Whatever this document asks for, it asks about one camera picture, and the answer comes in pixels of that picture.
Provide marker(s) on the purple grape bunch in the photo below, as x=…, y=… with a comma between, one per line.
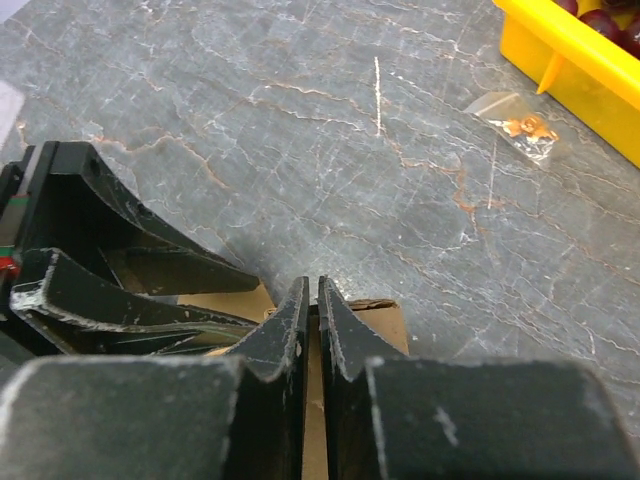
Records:
x=602, y=21

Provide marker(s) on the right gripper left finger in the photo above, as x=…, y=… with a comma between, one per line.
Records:
x=62, y=417

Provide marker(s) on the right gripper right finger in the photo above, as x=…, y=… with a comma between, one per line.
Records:
x=392, y=416

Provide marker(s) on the yellow plastic tray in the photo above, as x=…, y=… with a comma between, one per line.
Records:
x=596, y=80

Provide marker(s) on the brown cardboard box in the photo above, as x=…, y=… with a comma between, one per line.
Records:
x=310, y=350

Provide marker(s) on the small clear plastic bag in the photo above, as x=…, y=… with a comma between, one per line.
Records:
x=515, y=121

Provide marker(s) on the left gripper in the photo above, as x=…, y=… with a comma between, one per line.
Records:
x=74, y=202

